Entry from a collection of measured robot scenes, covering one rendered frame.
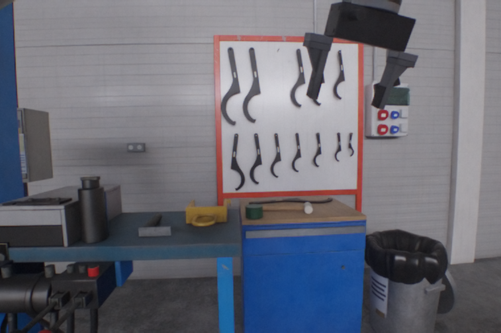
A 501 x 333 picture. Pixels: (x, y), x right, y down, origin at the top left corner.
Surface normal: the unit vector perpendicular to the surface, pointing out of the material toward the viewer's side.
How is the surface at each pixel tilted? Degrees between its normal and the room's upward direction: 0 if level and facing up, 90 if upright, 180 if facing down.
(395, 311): 93
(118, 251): 90
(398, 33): 114
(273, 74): 90
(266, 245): 90
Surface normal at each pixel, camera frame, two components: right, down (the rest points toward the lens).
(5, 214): 0.07, 0.08
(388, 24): 0.11, 0.47
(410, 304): -0.36, 0.14
